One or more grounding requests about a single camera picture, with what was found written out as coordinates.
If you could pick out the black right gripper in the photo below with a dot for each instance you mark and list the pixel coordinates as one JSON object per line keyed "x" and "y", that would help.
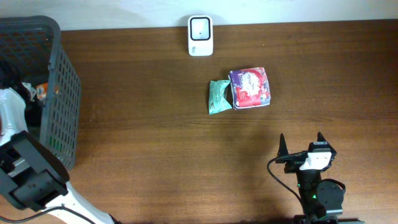
{"x": 292, "y": 158}

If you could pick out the red purple tissue pack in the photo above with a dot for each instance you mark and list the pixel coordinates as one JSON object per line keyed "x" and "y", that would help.
{"x": 250, "y": 88}

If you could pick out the mint green snack packet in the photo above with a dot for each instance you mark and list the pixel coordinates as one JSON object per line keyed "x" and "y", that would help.
{"x": 218, "y": 97}

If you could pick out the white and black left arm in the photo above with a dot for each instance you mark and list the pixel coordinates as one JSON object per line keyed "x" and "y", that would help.
{"x": 31, "y": 176}

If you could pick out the white barcode scanner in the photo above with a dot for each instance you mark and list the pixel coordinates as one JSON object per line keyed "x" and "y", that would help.
{"x": 200, "y": 36}

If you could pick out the orange snack packet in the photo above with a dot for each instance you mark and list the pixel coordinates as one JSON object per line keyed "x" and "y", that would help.
{"x": 42, "y": 90}

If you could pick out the dark grey plastic basket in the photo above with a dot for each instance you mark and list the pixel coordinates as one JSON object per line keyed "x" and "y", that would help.
{"x": 33, "y": 45}

